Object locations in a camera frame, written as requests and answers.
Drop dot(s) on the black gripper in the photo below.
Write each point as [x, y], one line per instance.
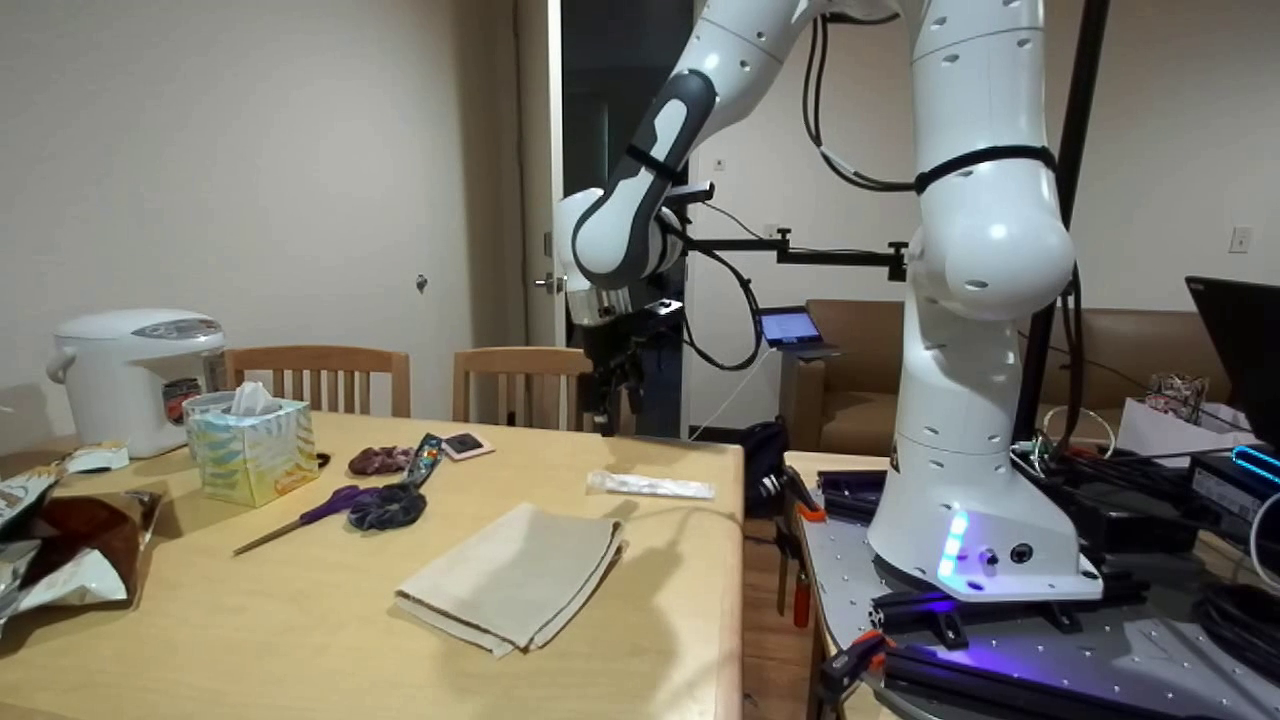
[622, 347]

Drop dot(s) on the beige striped cloth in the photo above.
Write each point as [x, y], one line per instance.
[512, 576]

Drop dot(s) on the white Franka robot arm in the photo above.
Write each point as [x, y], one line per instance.
[987, 255]

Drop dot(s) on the wooden slat back chair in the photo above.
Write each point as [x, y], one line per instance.
[323, 362]
[521, 362]

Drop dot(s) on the pink framed small device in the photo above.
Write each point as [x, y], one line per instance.
[465, 445]

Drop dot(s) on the small laptop blue screen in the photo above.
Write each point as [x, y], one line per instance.
[790, 324]

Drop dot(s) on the KIND snack bar wrapper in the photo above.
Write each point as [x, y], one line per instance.
[422, 462]

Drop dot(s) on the dark blue velvet scrunchie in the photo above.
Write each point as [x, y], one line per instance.
[389, 511]

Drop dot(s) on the metal robot mounting plate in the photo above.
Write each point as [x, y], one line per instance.
[855, 563]

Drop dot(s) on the striped tissue box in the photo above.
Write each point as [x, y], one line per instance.
[250, 448]

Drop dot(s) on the white electric water boiler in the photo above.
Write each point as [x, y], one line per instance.
[125, 381]

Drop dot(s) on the white crumpled napkin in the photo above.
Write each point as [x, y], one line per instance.
[96, 462]

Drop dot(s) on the brown paper bag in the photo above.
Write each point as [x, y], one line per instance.
[100, 525]

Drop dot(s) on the silver foil wrapper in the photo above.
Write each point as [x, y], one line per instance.
[66, 582]
[24, 488]

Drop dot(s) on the blue lit black device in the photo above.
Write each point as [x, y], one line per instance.
[1242, 481]

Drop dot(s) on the black computer monitor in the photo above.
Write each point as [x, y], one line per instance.
[1244, 347]

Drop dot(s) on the white wall outlet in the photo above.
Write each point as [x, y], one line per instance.
[1237, 242]

